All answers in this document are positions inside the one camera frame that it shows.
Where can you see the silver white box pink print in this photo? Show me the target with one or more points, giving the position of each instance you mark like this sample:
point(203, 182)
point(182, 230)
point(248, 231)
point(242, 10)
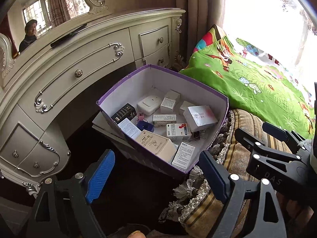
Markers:
point(200, 117)

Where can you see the green cartoon printed blanket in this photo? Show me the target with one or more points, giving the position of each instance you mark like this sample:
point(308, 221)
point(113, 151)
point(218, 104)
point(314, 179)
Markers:
point(247, 86)

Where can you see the white plastic case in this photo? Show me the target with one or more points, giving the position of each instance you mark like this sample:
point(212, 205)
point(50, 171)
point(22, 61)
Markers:
point(148, 104)

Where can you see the white lace curtain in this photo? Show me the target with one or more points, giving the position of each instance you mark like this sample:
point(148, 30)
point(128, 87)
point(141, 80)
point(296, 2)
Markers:
point(260, 17)

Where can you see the dresser mirror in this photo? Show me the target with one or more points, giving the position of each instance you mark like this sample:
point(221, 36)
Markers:
point(62, 2)

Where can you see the purple cardboard storage box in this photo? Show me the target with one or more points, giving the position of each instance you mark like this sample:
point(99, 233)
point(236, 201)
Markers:
point(153, 79)

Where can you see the large grey white text box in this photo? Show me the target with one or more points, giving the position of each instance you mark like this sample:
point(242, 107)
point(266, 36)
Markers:
point(128, 128)

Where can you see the flat black object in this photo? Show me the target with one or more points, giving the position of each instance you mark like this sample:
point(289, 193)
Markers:
point(68, 36)

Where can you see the cream ornate dresser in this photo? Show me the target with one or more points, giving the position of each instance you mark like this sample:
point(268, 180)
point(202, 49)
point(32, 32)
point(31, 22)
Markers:
point(74, 59)

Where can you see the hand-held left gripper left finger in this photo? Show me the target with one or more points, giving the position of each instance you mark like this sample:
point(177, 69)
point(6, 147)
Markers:
point(100, 176)

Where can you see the small blue plastic item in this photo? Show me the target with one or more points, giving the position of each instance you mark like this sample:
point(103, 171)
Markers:
point(145, 126)

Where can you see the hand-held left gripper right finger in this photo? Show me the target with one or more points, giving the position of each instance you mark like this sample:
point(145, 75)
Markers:
point(213, 173)

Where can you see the pink binder clip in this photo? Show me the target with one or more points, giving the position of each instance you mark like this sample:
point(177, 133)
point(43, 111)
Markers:
point(140, 116)

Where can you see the brown curtain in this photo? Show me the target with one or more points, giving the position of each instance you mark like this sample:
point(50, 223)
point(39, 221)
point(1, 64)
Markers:
point(198, 5)

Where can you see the black binder clip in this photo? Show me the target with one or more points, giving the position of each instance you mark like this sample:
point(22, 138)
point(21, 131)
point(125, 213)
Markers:
point(198, 136)

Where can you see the tan cardboard box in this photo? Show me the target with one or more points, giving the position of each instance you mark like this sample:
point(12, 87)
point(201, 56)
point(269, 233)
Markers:
point(154, 145)

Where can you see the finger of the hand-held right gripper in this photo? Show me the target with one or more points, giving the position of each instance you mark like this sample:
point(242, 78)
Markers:
point(275, 130)
point(262, 163)

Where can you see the green white box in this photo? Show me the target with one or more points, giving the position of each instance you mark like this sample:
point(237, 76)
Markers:
point(164, 120)

